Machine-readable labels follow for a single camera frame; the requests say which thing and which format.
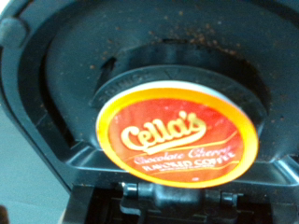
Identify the white coffee pod red lid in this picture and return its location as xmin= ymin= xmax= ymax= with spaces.
xmin=94 ymin=79 xmax=260 ymax=189

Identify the black Keurig coffee machine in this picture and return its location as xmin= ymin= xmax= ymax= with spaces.
xmin=0 ymin=0 xmax=299 ymax=224

